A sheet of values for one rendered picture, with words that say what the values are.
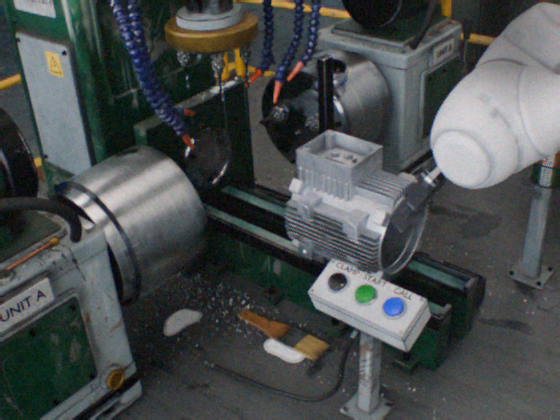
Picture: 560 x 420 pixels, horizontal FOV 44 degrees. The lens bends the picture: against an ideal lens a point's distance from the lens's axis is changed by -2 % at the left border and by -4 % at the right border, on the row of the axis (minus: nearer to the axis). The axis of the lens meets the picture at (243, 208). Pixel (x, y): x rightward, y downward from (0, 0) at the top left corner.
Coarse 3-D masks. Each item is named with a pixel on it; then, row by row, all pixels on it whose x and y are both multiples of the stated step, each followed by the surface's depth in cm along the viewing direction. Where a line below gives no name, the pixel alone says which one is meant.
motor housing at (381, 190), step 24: (312, 192) 128; (360, 192) 122; (384, 192) 120; (288, 216) 130; (336, 216) 122; (312, 240) 128; (336, 240) 124; (360, 240) 121; (384, 240) 134; (408, 240) 132; (360, 264) 123; (384, 264) 129
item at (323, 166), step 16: (320, 144) 131; (336, 144) 133; (352, 144) 130; (368, 144) 127; (304, 160) 126; (320, 160) 124; (336, 160) 126; (352, 160) 126; (368, 160) 123; (304, 176) 128; (320, 176) 125; (336, 176) 123; (352, 176) 121; (336, 192) 124; (352, 192) 123
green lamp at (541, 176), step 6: (534, 168) 132; (540, 168) 130; (546, 168) 129; (552, 168) 129; (558, 168) 129; (534, 174) 132; (540, 174) 131; (546, 174) 130; (552, 174) 129; (558, 174) 129; (534, 180) 132; (540, 180) 131; (546, 180) 130; (552, 180) 130; (558, 180) 130
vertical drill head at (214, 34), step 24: (192, 0) 128; (216, 0) 128; (168, 24) 134; (192, 24) 128; (216, 24) 128; (240, 24) 130; (192, 48) 128; (216, 48) 128; (240, 48) 136; (216, 72) 133
